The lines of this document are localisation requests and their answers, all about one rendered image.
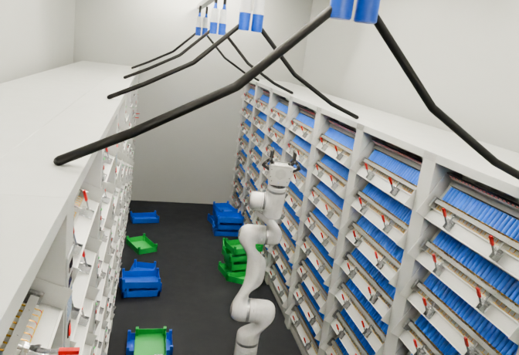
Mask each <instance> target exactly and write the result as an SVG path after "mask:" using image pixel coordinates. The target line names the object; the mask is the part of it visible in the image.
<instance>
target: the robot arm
mask: <svg viewBox="0 0 519 355"><path fill-rule="evenodd" d="M274 151H275V150H274V147H273V149H272V150H270V155H269V157H268V158H266V159H265V160H264V161H263V163H262V166H263V167H264V168H266V169H267V170H268V186H267V191H266V192H260V191H252V192H251V193H250V194H249V197H248V206H249V208H250V209H252V210H254V211H255V212H256V215H257V216H258V217H259V219H260V220H262V221H263V222H264V223H265V224H266V225H252V224H247V225H244V226H242V227H241V228H240V229H239V233H238V239H239V242H240V244H241V246H242V247H243V248H244V250H245V252H246V255H247V264H246V276H245V279H244V282H243V285H242V287H241V289H240V290H239V292H238V293H237V295H236V297H235V298H234V300H233V301H232V303H231V306H230V316H231V317H232V318H233V319H234V320H235V321H239V322H247V323H249V324H247V325H245V326H242V327H240V328H239V329H238V331H237V334H236V343H235V349H234V354H233V355H256V354H257V348H258V342H259V338H260V334H261V333H262V332H263V331H264V330H265V329H266V328H267V327H268V326H269V325H270V324H271V323H272V322H273V320H274V317H275V314H276V308H275V306H274V305H273V303H272V302H271V301H269V300H266V299H253V298H249V294H250V293H251V292H252V291H253V290H254V289H257V288H258V287H259V286H260V285H261V284H262V282H263V280H264V276H265V270H266V261H265V259H264V257H263V256H262V255H261V254H260V253H259V252H258V251H257V249H256V244H261V245H276V244H278V243H279V242H280V241H281V238H282V232H281V230H280V227H279V226H278V224H277V223H276V222H275V221H274V220H277V219H279V218H281V215H282V210H283V203H284V199H285V195H286V191H288V188H286V187H287V186H288V185H289V183H290V179H291V177H292V173H294V172H297V171H300V165H299V164H298V162H297V161H296V159H297V153H296V151H295V150H293V156H292V159H293V160H292V161H291V162H285V161H274V160H273V155H274ZM269 161H270V165H269V166H267V165H266V163H267V162H269ZM294 165H296V166H297V167H296V168H294V169H293V166H294Z"/></svg>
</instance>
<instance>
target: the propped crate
mask: <svg viewBox="0 0 519 355"><path fill-rule="evenodd" d="M166 329H167V327H166V326H164V328H163V329H139V326H136V330H135V340H134V355H155V354H157V355H158V354H162V355H166Z"/></svg>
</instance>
